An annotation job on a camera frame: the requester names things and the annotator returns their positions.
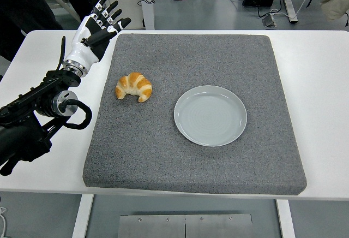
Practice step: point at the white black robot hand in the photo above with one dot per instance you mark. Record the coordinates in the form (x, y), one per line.
(81, 49)

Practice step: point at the golden croissant bread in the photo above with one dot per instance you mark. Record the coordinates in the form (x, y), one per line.
(136, 85)

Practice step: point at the grey round plate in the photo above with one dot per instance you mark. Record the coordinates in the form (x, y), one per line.
(210, 118)

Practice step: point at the grey metal plate with screws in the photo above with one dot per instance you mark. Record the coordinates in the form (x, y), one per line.
(185, 227)

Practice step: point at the person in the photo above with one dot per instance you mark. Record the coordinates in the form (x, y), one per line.
(21, 8)

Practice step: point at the grey speckled mat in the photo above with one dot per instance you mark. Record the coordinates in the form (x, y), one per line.
(163, 161)

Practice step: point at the white table leg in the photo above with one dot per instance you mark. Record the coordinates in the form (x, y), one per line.
(81, 216)
(286, 219)

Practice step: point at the grey foot pedal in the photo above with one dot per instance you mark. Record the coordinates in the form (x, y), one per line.
(269, 21)

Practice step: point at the white desk leg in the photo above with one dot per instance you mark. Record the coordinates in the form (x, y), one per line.
(289, 0)

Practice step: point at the white chair frame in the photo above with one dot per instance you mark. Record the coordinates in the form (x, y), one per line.
(58, 0)

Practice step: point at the white desk post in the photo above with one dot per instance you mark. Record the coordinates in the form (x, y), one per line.
(147, 14)

